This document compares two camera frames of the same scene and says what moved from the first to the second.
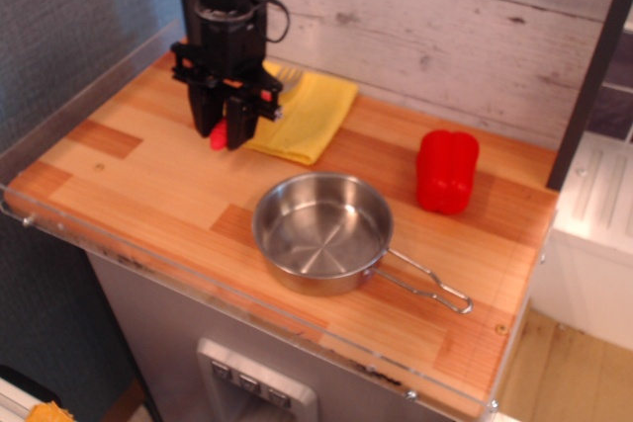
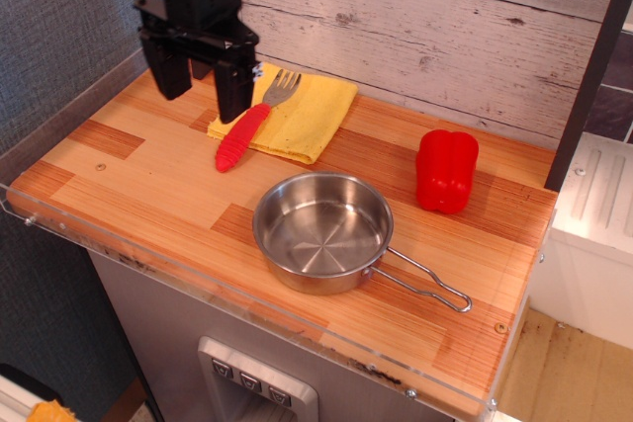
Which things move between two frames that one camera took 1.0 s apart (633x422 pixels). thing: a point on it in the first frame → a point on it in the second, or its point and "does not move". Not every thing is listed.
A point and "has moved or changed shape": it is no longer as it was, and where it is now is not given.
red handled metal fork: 288,75 has moved or changed shape
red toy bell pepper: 445,168 does not move
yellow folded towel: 312,114 does not move
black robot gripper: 226,57 → 200,19
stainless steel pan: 327,233 does not move
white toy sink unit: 586,279 does not move
